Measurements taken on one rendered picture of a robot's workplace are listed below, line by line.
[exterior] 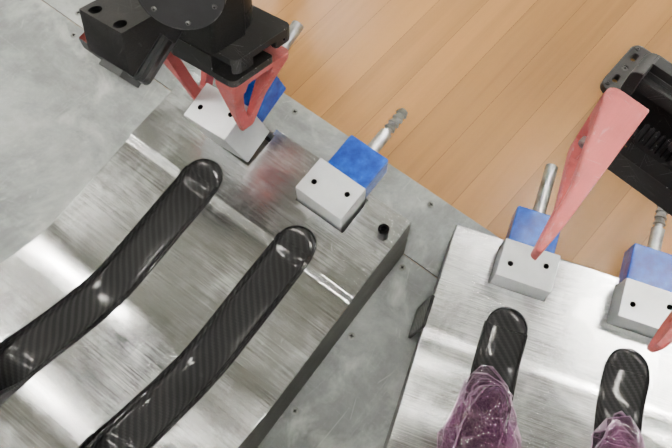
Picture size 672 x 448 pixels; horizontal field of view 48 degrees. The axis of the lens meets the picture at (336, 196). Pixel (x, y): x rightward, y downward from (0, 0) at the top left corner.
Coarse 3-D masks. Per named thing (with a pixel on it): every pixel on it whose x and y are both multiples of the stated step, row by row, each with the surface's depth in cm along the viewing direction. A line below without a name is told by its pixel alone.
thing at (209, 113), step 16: (288, 48) 69; (208, 96) 66; (272, 96) 68; (192, 112) 66; (208, 112) 66; (224, 112) 65; (208, 128) 65; (224, 128) 65; (256, 128) 68; (224, 144) 67; (240, 144) 67; (256, 144) 69
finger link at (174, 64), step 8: (168, 56) 62; (168, 64) 63; (176, 64) 63; (176, 72) 63; (184, 72) 64; (184, 80) 65; (192, 80) 65; (200, 80) 67; (208, 80) 67; (192, 88) 66; (200, 88) 67; (192, 96) 66
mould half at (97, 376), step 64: (192, 128) 71; (128, 192) 69; (256, 192) 68; (64, 256) 67; (192, 256) 67; (256, 256) 67; (320, 256) 66; (384, 256) 66; (0, 320) 62; (128, 320) 65; (192, 320) 65; (320, 320) 64; (64, 384) 59; (128, 384) 61; (256, 384) 63
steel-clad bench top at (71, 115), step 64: (0, 0) 87; (64, 0) 87; (0, 64) 84; (64, 64) 84; (0, 128) 81; (64, 128) 81; (128, 128) 81; (320, 128) 81; (0, 192) 79; (64, 192) 78; (384, 192) 78; (0, 256) 76; (384, 320) 73; (320, 384) 71; (384, 384) 71
